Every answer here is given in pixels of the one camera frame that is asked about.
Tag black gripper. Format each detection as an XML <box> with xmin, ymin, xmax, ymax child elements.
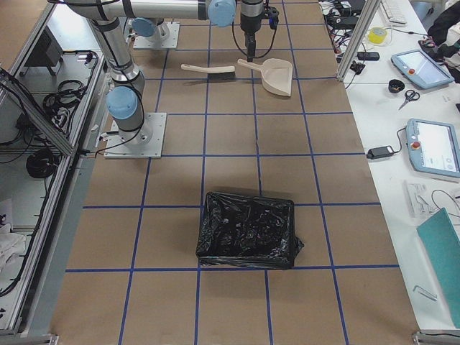
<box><xmin>244</xmin><ymin>32</ymin><xmax>257</xmax><ymax>62</ymax></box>

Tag white hand brush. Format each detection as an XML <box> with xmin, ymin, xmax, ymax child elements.
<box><xmin>180</xmin><ymin>64</ymin><xmax>236</xmax><ymax>78</ymax></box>

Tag white plastic dustpan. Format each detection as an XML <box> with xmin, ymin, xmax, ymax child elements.
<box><xmin>237</xmin><ymin>58</ymin><xmax>293</xmax><ymax>97</ymax></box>

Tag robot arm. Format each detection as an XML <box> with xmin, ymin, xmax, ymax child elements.
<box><xmin>132</xmin><ymin>17</ymin><xmax>170</xmax><ymax>42</ymax></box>
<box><xmin>64</xmin><ymin>1</ymin><xmax>237</xmax><ymax>144</ymax></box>

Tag black phone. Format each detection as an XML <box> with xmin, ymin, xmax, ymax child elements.
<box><xmin>356</xmin><ymin>52</ymin><xmax>380</xmax><ymax>61</ymax></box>

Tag yellow tape roll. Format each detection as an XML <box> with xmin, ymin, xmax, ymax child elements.
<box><xmin>367</xmin><ymin>27</ymin><xmax>387</xmax><ymax>45</ymax></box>

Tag small black bowl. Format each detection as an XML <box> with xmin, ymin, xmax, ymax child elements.
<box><xmin>387</xmin><ymin>79</ymin><xmax>405</xmax><ymax>94</ymax></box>

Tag white keyboard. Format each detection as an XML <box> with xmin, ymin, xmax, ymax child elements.
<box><xmin>380</xmin><ymin>0</ymin><xmax>408</xmax><ymax>27</ymax></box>

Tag black power adapter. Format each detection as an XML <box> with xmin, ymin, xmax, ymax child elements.
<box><xmin>366</xmin><ymin>145</ymin><xmax>395</xmax><ymax>160</ymax></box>

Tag far teach pendant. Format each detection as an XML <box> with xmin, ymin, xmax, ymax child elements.
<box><xmin>391</xmin><ymin>50</ymin><xmax>454</xmax><ymax>89</ymax></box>

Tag teach pendant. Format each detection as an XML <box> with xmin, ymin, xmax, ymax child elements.
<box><xmin>406</xmin><ymin>119</ymin><xmax>459</xmax><ymax>179</ymax></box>
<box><xmin>391</xmin><ymin>50</ymin><xmax>454</xmax><ymax>89</ymax></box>

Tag near teach pendant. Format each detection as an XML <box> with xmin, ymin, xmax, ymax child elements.
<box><xmin>406</xmin><ymin>119</ymin><xmax>459</xmax><ymax>179</ymax></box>

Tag teal folder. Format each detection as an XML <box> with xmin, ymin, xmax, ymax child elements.
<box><xmin>417</xmin><ymin>208</ymin><xmax>459</xmax><ymax>328</ymax></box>

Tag metal hex key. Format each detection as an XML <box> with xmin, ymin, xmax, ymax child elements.
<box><xmin>413</xmin><ymin>285</ymin><xmax>438</xmax><ymax>301</ymax></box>

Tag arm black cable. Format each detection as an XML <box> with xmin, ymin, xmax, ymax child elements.
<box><xmin>231</xmin><ymin>6</ymin><xmax>280</xmax><ymax>60</ymax></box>

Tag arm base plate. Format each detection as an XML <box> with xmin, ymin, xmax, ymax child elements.
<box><xmin>103</xmin><ymin>113</ymin><xmax>167</xmax><ymax>159</ymax></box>
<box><xmin>132</xmin><ymin>18</ymin><xmax>180</xmax><ymax>50</ymax></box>

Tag tangle of black cables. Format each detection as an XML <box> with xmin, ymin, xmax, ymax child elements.
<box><xmin>319</xmin><ymin>0</ymin><xmax>364</xmax><ymax>55</ymax></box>

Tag aluminium frame post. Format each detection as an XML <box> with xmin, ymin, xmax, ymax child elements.
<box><xmin>336</xmin><ymin>0</ymin><xmax>380</xmax><ymax>82</ymax></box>

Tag black handled scissors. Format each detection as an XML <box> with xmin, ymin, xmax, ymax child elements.
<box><xmin>398</xmin><ymin>89</ymin><xmax>420</xmax><ymax>110</ymax></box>

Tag aluminium side frame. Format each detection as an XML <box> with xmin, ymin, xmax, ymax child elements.
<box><xmin>1</xmin><ymin>1</ymin><xmax>107</xmax><ymax>344</ymax></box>

